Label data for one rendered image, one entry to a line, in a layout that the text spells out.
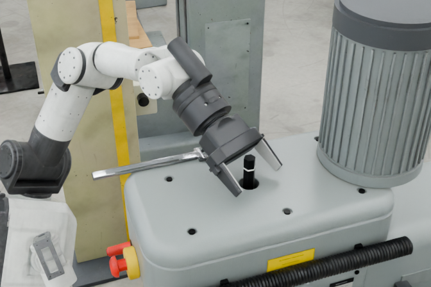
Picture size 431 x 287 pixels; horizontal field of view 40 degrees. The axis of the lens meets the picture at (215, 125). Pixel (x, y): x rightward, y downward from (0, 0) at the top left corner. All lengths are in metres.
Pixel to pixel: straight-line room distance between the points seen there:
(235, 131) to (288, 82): 4.18
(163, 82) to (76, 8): 1.67
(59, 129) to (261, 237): 0.57
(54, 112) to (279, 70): 4.20
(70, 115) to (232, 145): 0.45
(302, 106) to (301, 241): 3.89
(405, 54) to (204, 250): 0.44
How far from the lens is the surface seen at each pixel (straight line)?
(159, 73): 1.06
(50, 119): 1.35
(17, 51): 6.04
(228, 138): 1.04
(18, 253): 1.41
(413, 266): 1.30
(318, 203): 1.05
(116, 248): 1.23
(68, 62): 1.27
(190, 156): 1.13
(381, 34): 0.94
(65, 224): 1.43
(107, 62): 1.22
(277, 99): 4.96
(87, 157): 3.08
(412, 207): 1.29
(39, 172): 1.41
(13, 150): 1.38
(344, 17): 0.97
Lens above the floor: 2.58
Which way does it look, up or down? 34 degrees down
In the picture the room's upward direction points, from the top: straight up
